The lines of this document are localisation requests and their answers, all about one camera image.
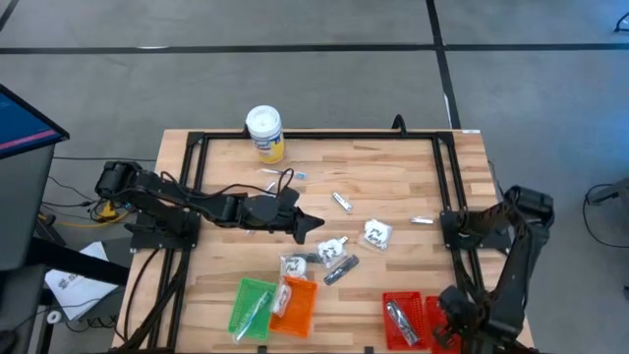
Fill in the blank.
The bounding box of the red plastic slotted basket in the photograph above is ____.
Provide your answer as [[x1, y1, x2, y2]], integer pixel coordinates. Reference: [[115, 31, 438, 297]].
[[423, 294, 466, 354], [381, 290, 429, 352]]

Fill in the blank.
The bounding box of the black aluminium table frame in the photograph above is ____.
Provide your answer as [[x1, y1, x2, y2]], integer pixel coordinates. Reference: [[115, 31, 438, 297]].
[[115, 128, 537, 354]]

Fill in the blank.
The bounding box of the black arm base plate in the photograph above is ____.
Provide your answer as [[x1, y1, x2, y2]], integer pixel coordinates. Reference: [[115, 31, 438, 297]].
[[439, 208, 513, 251], [124, 209, 202, 251]]

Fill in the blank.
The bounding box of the black floor cable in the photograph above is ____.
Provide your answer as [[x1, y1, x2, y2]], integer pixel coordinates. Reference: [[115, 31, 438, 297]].
[[582, 184, 629, 250]]

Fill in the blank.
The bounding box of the pink toothbrush clear bag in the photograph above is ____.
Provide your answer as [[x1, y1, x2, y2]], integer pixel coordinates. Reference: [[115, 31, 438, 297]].
[[245, 180, 278, 237]]

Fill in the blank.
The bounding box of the long silver tool clear bag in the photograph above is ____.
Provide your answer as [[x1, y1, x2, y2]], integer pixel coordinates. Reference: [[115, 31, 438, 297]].
[[383, 299, 421, 347]]

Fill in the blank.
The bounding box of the blue white toothbrush clear bag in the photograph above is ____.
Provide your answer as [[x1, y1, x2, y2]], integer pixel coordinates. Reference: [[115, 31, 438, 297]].
[[234, 290, 273, 342], [258, 167, 308, 181]]

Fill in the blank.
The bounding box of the grey cabinet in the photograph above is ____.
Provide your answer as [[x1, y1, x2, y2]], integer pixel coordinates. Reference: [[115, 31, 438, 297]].
[[0, 145, 56, 272]]

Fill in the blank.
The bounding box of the black table edge hook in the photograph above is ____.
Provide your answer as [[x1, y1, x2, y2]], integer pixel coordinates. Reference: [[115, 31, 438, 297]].
[[390, 113, 410, 138]]

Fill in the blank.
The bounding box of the white yellow wipes canister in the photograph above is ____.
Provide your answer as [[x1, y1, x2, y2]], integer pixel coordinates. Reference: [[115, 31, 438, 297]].
[[245, 104, 286, 164]]

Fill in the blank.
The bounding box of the monitor with blue screen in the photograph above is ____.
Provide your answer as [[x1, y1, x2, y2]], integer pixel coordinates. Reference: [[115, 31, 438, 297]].
[[0, 83, 71, 159]]

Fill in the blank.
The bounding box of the grey floor object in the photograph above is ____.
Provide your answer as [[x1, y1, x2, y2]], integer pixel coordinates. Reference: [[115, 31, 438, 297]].
[[584, 176, 629, 207]]

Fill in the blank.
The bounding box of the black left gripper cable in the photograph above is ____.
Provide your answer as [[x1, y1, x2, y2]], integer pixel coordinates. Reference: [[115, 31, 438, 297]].
[[276, 167, 297, 196]]

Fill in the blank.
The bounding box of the white paper sheet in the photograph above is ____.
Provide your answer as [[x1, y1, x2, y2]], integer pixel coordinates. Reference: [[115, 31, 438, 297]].
[[43, 240, 119, 322]]

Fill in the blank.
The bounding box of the orange plastic slotted basket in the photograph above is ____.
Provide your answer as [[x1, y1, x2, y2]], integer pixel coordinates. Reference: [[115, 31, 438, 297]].
[[267, 274, 319, 340]]

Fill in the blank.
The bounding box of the yellow power plug cable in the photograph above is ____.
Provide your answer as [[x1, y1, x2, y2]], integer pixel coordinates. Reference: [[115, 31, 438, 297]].
[[92, 198, 122, 223]]

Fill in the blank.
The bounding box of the cotton pads bag black script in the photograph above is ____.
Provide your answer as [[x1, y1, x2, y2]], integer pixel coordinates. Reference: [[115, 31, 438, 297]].
[[361, 218, 394, 251], [315, 236, 351, 269], [278, 254, 310, 282]]

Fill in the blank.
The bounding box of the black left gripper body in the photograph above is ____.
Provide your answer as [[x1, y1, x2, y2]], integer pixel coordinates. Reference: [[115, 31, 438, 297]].
[[242, 186, 302, 233]]

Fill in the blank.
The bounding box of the black desk bar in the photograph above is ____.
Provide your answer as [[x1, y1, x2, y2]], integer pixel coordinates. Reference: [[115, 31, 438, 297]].
[[24, 235, 132, 287]]

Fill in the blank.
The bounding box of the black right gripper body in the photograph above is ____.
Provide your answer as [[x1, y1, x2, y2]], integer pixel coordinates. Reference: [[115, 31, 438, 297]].
[[431, 285, 486, 354]]

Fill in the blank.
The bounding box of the green plastic slotted basket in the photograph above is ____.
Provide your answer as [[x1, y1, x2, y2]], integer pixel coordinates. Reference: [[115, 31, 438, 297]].
[[227, 276, 279, 343]]

